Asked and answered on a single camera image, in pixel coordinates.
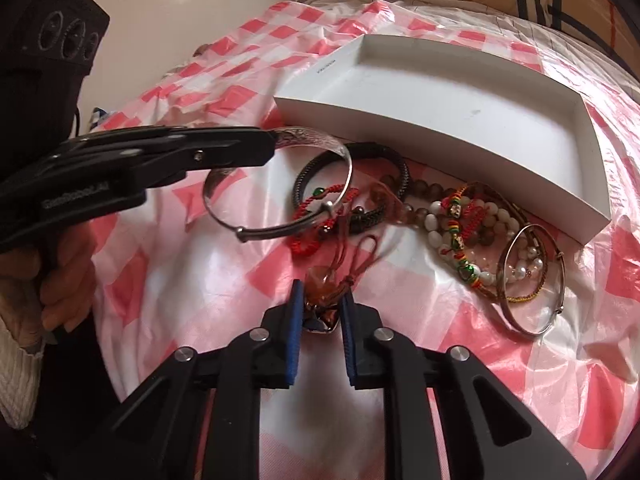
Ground brown amber bead bracelet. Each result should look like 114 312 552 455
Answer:
372 173 522 247

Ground red cord pendant bracelet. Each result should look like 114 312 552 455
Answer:
286 184 396 335

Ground left hand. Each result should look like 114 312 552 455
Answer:
1 223 96 353

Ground thin silver bangle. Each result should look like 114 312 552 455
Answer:
496 223 566 338

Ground colourful woven bead bracelet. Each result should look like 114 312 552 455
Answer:
439 181 549 305

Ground black braided bracelet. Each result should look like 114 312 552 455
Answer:
292 142 411 235

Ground silver engraved bangle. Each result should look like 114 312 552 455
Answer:
202 127 354 243

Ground pink checkered plastic sheet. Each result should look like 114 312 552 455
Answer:
89 0 640 480

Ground white oval bead bracelet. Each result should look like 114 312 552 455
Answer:
403 199 546 287

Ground white knit left sleeve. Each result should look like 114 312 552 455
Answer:
0 322 44 429

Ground black left camera box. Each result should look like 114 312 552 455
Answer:
1 0 110 159

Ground white cardboard box tray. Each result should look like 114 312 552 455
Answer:
274 35 611 243

